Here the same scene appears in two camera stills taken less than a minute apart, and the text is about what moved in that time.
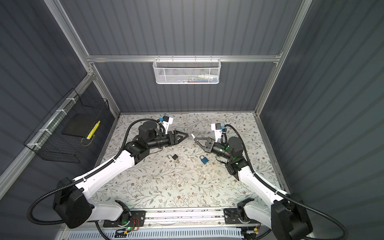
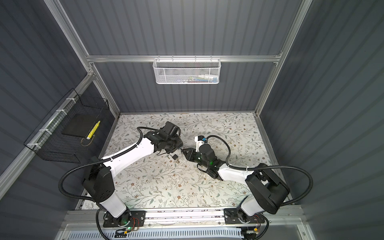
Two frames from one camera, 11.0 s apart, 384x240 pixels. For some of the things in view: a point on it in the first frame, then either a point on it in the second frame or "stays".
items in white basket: (201, 78) stays
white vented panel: (193, 234) stays
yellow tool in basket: (91, 133) stays
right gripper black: (209, 146) → (190, 156)
